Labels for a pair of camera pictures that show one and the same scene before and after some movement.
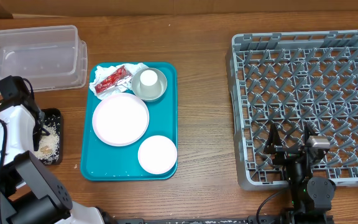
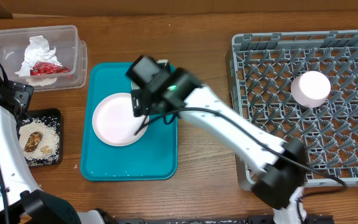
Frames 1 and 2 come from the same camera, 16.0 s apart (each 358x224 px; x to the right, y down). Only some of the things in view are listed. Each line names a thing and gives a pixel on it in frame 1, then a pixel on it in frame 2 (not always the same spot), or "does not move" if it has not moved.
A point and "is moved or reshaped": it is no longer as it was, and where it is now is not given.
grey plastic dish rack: x=327 y=78 does not move
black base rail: x=257 y=219 does not move
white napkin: x=102 y=71 -> x=37 y=49
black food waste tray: x=50 y=149 does not move
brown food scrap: x=46 y=149 is moved or reshaped
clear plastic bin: x=51 y=58 does not move
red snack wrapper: x=122 y=76 -> x=44 y=68
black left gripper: x=36 y=137 -> x=22 y=93
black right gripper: x=273 y=145 -> x=142 y=104
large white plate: x=120 y=119 does not move
